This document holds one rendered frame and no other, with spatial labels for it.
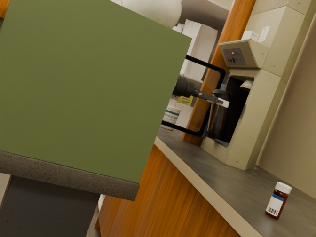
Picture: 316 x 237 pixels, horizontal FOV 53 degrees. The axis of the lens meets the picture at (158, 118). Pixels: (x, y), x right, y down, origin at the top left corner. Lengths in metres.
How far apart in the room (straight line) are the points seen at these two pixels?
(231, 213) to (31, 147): 0.50
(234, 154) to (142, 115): 0.91
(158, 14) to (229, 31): 1.09
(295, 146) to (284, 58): 0.52
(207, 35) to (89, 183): 2.39
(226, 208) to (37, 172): 0.48
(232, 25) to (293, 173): 0.86
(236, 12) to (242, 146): 0.77
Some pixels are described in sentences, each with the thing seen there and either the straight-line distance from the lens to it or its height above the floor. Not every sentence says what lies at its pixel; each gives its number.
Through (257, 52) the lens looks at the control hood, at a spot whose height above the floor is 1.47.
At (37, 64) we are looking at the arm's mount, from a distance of 0.65.
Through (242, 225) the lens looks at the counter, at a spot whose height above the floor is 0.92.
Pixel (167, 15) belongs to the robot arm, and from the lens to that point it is 0.84.
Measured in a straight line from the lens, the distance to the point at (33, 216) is 0.79.
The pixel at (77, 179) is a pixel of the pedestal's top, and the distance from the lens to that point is 0.70.
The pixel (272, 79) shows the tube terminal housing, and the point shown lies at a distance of 1.58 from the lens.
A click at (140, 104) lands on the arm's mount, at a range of 0.69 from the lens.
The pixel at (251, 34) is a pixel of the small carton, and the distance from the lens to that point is 1.62.
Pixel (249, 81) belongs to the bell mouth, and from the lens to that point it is 1.66.
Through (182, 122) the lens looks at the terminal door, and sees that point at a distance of 1.76.
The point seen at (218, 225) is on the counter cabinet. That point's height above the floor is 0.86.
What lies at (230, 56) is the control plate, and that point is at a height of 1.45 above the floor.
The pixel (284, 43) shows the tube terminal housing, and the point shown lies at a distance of 1.61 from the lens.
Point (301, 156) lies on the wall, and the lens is 1.83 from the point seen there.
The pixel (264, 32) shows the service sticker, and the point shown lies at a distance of 1.68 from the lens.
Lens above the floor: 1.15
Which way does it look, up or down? 4 degrees down
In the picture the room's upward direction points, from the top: 20 degrees clockwise
